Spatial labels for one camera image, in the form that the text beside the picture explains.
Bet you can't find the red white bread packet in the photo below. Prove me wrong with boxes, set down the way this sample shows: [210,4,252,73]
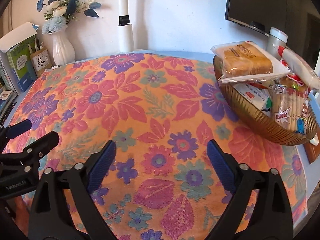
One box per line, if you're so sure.
[272,44,320,92]

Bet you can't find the wooden pen holder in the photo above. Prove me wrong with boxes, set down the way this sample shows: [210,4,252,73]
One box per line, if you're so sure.
[30,47,53,77]

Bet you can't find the brown notebook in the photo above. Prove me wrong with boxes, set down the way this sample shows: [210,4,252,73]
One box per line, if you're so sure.
[303,130,320,164]

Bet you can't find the white ribbed vase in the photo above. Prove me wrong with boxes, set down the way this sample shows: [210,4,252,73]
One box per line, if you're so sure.
[52,27,75,66]

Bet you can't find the amber glass bowl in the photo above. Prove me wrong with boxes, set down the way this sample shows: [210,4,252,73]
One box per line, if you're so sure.
[213,55,318,146]

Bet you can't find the cartoon biscuit stick packet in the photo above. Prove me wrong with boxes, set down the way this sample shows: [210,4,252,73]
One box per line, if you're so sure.
[268,85,309,136]

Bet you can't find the blue white snack packet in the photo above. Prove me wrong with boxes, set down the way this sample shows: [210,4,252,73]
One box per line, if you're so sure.
[233,83,272,117]

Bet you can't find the floral orange table cloth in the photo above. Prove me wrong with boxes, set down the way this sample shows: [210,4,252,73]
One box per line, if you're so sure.
[5,53,306,239]

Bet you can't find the white desk lamp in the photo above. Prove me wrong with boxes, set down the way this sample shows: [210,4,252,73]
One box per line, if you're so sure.
[118,0,135,53]

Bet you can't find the sliced toast bread packet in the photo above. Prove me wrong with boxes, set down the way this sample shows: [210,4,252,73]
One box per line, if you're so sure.
[212,41,291,85]

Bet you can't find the beige thermos bottle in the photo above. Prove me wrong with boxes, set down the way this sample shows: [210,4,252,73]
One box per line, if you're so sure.
[266,27,288,54]

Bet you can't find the black wall television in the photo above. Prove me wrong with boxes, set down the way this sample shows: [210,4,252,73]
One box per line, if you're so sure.
[224,0,320,63]

